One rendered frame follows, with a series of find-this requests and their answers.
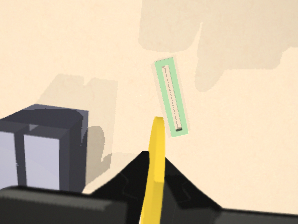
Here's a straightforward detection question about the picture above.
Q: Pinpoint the gold coin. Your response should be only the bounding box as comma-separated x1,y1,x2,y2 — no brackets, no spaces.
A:
141,116,165,224

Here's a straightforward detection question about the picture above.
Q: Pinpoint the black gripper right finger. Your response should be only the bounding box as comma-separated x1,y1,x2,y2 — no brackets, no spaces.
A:
160,157,298,224

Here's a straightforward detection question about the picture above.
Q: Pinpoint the green rectangular slotted holder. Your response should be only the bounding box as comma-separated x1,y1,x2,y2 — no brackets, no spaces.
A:
154,57,189,138

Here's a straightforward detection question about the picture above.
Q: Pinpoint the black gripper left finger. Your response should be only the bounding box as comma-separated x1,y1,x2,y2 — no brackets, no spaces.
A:
0,151,150,224

